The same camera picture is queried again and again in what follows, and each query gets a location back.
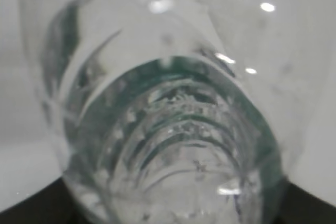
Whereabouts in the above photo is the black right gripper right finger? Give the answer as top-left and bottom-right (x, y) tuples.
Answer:
(278, 183), (335, 224)

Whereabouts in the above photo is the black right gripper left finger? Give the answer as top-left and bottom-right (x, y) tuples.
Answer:
(1, 179), (87, 224)

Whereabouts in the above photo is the clear water bottle green label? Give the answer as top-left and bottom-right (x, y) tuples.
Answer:
(19, 0), (335, 223)

